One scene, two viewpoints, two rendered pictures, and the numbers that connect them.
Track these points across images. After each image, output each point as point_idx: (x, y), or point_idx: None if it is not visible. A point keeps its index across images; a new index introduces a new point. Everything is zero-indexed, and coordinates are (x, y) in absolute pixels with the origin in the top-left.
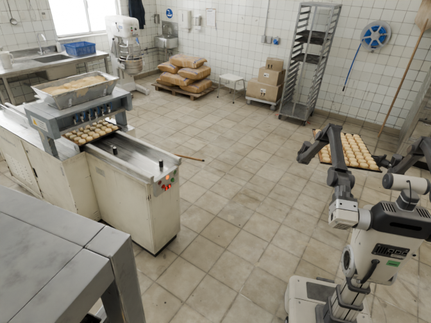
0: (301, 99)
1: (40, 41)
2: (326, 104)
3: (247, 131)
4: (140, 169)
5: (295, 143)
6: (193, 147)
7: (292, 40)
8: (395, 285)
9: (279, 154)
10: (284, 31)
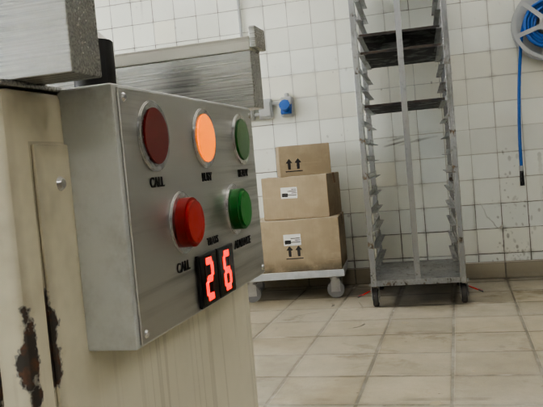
0: (409, 249)
1: None
2: (488, 242)
3: (302, 348)
4: None
5: (488, 337)
6: None
7: (352, 52)
8: None
9: (473, 371)
10: (301, 77)
